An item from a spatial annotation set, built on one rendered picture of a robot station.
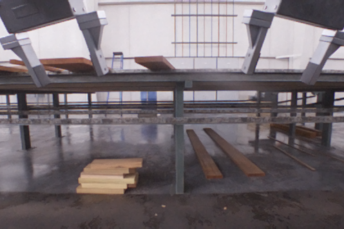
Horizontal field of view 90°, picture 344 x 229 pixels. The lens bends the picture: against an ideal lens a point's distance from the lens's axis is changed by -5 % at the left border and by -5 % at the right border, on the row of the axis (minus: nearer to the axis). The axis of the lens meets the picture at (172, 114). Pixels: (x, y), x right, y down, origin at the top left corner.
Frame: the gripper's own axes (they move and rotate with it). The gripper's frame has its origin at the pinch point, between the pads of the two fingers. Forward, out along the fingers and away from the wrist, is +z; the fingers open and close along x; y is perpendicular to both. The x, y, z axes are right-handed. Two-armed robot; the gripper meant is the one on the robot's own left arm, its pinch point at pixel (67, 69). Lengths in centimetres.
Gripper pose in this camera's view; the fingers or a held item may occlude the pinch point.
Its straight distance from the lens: 40.3
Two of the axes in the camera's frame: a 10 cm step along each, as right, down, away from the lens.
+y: 0.7, -4.9, 8.7
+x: -9.8, 1.2, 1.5
